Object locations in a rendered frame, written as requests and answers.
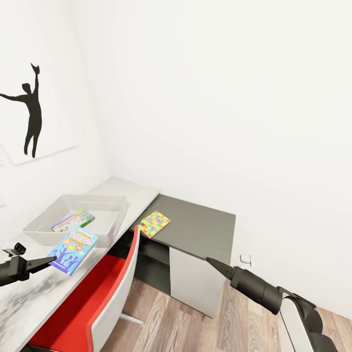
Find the jigsaw puzzle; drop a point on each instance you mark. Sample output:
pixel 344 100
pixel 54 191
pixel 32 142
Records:
pixel 153 223

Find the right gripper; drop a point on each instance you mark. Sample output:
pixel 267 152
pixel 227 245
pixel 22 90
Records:
pixel 243 280

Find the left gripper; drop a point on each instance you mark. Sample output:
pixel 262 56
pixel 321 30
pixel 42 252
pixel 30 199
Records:
pixel 19 269

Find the desk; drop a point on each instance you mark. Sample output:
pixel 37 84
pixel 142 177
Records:
pixel 172 261

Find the board game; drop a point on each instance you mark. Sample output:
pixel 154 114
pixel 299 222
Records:
pixel 72 250
pixel 81 219

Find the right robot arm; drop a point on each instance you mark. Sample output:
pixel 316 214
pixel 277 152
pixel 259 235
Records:
pixel 303 323

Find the toy box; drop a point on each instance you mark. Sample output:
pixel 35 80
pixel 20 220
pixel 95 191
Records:
pixel 108 211

